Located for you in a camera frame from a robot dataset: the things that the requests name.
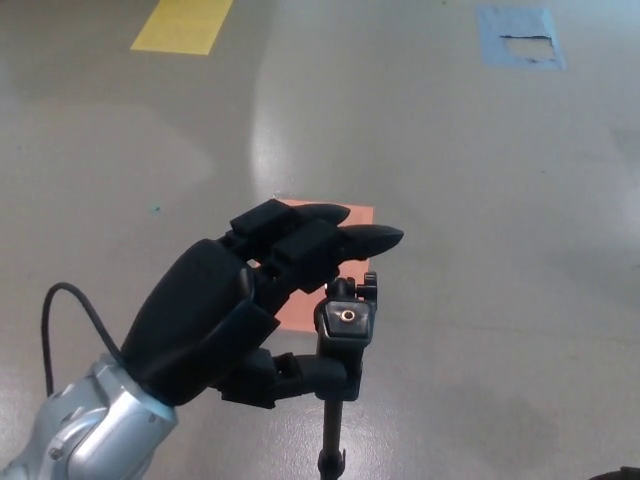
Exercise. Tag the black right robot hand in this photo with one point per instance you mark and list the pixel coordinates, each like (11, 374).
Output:
(622, 475)

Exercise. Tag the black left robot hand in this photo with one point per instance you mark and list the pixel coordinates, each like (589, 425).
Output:
(195, 310)

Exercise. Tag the black phone stand tripod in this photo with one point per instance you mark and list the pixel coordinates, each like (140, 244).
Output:
(345, 320)

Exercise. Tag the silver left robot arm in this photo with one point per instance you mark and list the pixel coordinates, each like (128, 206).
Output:
(90, 430)

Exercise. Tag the orange floor tape patch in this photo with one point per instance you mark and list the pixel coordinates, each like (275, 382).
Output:
(300, 312)

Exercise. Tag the small green floor scrap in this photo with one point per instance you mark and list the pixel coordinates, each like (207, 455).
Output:
(155, 207)

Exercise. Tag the yellow floor tape patch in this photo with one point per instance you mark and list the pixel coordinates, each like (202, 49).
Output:
(182, 27)

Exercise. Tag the torn blue floor tape patch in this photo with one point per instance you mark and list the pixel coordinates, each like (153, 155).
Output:
(495, 35)

